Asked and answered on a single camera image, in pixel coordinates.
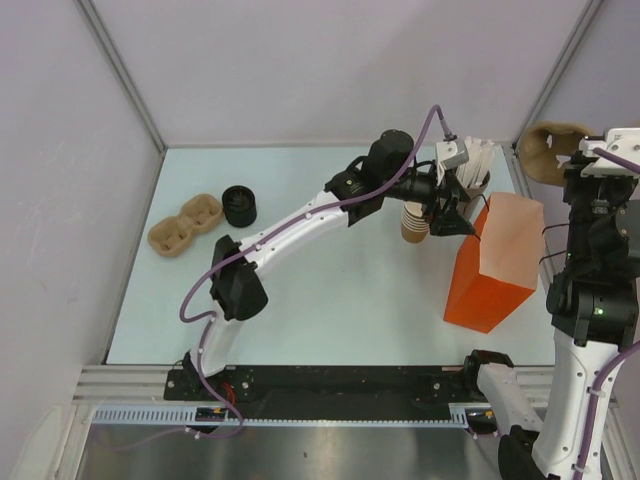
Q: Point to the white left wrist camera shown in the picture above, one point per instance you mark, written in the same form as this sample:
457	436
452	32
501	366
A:
451	154

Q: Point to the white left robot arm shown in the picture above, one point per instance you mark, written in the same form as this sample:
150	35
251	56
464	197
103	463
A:
388	170

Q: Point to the brown pulp cup carrier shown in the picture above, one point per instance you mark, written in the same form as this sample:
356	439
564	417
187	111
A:
174	234
542	143

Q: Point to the stacked brown paper cups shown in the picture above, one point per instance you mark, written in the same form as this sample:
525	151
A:
414	227

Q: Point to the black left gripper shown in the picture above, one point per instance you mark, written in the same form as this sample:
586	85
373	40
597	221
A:
451	221

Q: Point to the black lid stack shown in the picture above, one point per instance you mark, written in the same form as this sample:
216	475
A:
239	206

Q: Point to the white slotted cable duct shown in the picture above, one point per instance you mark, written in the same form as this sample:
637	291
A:
214	416

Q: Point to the grey straw holder tube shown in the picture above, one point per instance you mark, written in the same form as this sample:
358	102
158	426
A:
477	194

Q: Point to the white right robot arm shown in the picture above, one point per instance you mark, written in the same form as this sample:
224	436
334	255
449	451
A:
594	308

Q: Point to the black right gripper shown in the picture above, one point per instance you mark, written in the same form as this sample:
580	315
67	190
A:
573	177

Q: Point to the orange paper bag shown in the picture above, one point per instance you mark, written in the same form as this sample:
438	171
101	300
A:
497	269

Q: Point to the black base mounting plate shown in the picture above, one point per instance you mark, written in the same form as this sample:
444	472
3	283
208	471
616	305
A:
358	390

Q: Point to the aluminium frame rail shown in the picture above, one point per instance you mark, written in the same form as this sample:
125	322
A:
121	384

